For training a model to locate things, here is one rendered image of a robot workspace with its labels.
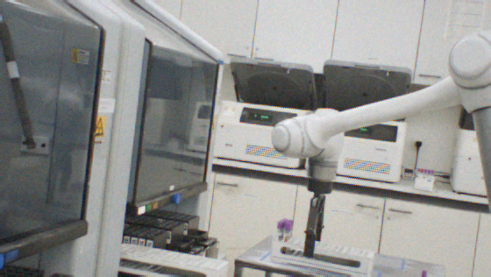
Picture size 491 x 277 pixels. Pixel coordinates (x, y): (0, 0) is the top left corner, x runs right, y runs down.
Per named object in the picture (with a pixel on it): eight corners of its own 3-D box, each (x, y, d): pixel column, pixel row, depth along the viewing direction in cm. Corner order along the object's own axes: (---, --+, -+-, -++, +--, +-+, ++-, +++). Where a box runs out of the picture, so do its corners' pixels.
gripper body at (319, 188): (330, 182, 196) (327, 213, 196) (335, 180, 204) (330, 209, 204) (305, 178, 198) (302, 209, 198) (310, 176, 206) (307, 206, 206)
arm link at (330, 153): (317, 157, 208) (293, 157, 198) (323, 108, 207) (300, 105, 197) (347, 163, 201) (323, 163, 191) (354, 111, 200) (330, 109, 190)
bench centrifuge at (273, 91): (208, 158, 410) (220, 53, 407) (237, 152, 470) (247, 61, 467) (296, 171, 396) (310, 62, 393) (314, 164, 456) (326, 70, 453)
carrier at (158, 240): (159, 250, 196) (161, 230, 196) (166, 251, 196) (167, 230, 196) (144, 259, 185) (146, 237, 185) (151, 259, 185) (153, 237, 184)
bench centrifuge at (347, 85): (303, 172, 396) (317, 55, 392) (316, 164, 457) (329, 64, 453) (399, 185, 384) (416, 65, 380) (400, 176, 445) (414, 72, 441)
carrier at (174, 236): (176, 240, 211) (179, 222, 211) (182, 241, 211) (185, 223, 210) (163, 247, 200) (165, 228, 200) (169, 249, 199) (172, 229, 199)
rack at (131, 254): (104, 273, 172) (107, 250, 172) (121, 266, 182) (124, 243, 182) (216, 294, 165) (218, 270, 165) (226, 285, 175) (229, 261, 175)
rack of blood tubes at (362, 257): (269, 260, 200) (271, 239, 200) (276, 253, 210) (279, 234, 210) (369, 279, 193) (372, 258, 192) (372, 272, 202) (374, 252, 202)
